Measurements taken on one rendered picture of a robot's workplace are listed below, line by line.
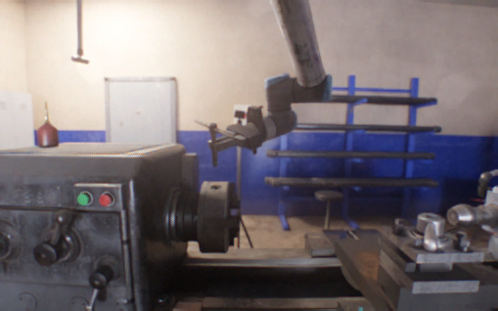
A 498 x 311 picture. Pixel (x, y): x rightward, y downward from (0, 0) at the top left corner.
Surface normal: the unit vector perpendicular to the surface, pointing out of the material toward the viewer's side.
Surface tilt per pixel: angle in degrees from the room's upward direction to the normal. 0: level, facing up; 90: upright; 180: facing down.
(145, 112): 90
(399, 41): 90
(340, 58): 90
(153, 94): 90
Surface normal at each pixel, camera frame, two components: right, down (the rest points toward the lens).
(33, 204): 0.00, 0.11
